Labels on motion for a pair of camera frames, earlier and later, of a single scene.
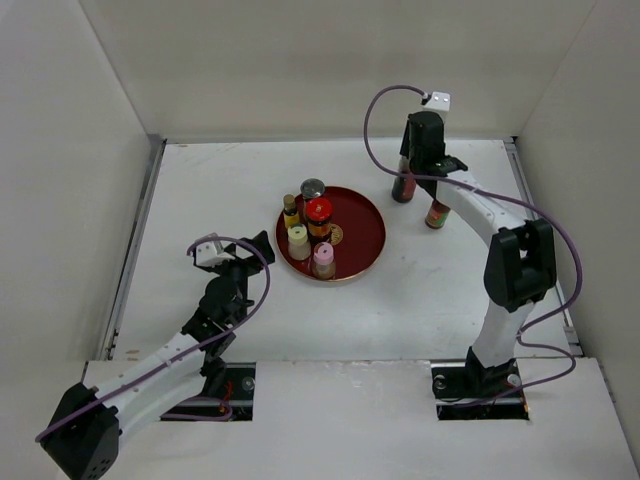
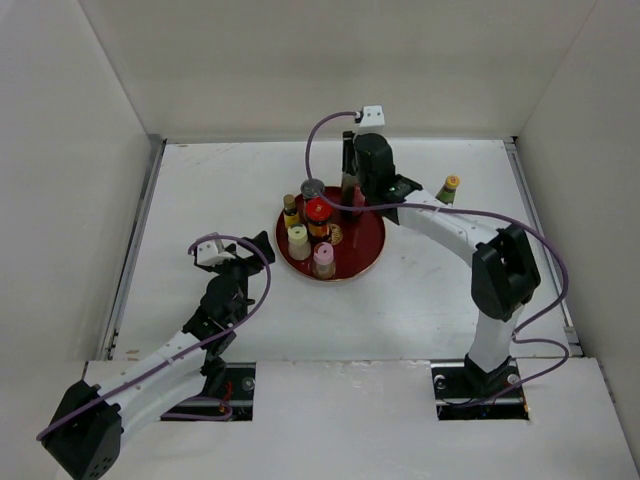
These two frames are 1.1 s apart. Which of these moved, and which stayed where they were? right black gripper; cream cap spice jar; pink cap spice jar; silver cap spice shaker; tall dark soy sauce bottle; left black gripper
Moved: right black gripper; tall dark soy sauce bottle
Stayed: left black gripper; silver cap spice shaker; pink cap spice jar; cream cap spice jar
